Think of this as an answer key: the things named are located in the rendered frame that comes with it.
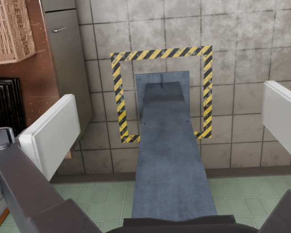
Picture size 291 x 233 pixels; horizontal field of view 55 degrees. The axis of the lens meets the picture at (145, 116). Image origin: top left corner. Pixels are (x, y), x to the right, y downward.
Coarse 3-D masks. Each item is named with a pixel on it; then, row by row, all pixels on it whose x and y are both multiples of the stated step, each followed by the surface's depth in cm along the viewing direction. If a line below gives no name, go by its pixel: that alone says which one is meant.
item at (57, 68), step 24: (48, 0) 109; (72, 0) 139; (48, 24) 107; (72, 24) 137; (48, 48) 105; (72, 48) 135; (0, 72) 110; (24, 72) 109; (48, 72) 109; (72, 72) 133; (24, 96) 113; (48, 96) 113
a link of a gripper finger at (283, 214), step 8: (288, 192) 7; (280, 200) 7; (288, 200) 7; (280, 208) 7; (288, 208) 7; (272, 216) 7; (280, 216) 7; (288, 216) 7; (264, 224) 6; (272, 224) 6; (280, 224) 6; (288, 224) 6; (264, 232) 6; (272, 232) 6; (280, 232) 6; (288, 232) 6
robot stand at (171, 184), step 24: (192, 48) 160; (120, 72) 167; (168, 72) 166; (120, 96) 173; (144, 96) 172; (168, 96) 144; (120, 120) 179; (144, 120) 117; (168, 120) 115; (144, 144) 98; (168, 144) 96; (192, 144) 95; (144, 168) 84; (168, 168) 83; (192, 168) 82; (144, 192) 73; (168, 192) 73; (192, 192) 72; (144, 216) 65; (168, 216) 65; (192, 216) 64
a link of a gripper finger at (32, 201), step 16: (0, 128) 13; (0, 144) 13; (16, 144) 13; (0, 160) 12; (16, 160) 12; (0, 176) 11; (16, 176) 10; (32, 176) 10; (16, 192) 9; (32, 192) 9; (48, 192) 9; (16, 208) 9; (32, 208) 8; (48, 208) 8; (64, 208) 8; (80, 208) 8; (16, 224) 11; (32, 224) 7; (48, 224) 7; (64, 224) 7; (80, 224) 7
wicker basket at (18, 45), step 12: (0, 0) 85; (12, 0) 91; (24, 0) 99; (0, 12) 100; (12, 12) 91; (24, 12) 99; (0, 24) 102; (12, 24) 90; (24, 24) 98; (0, 36) 103; (12, 36) 89; (24, 36) 99; (0, 48) 105; (12, 48) 91; (24, 48) 105; (0, 60) 94; (12, 60) 92
